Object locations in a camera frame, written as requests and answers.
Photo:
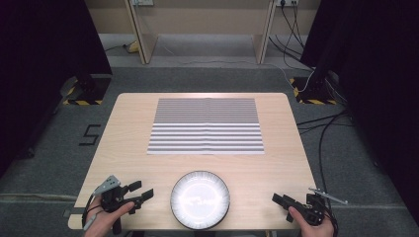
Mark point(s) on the person's right hand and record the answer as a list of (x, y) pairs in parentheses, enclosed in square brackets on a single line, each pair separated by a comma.
[(313, 232)]

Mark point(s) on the black stand base hazard tape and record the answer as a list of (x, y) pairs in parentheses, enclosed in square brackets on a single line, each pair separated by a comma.
[(87, 94), (313, 95)]

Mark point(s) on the yellow floor object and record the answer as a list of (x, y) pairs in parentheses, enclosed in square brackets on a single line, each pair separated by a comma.
[(132, 47)]

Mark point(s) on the black curtain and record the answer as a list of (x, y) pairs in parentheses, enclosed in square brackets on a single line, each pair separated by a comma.
[(39, 65), (378, 82)]

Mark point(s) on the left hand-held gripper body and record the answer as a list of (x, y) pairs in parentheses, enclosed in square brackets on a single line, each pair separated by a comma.
[(110, 197)]

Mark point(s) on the person's left hand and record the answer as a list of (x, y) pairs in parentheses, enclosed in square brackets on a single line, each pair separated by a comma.
[(99, 222)]

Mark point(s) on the grey striped placemat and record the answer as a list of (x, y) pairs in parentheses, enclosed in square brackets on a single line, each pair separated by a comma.
[(206, 131)]

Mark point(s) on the white bowl with dark rim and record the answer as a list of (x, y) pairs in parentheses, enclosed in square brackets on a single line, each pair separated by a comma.
[(200, 200)]

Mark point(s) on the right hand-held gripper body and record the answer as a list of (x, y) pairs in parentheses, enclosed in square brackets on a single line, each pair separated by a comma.
[(313, 210)]

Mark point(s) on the white wall socket with plugs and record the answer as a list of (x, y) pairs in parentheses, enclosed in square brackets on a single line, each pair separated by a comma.
[(287, 2)]

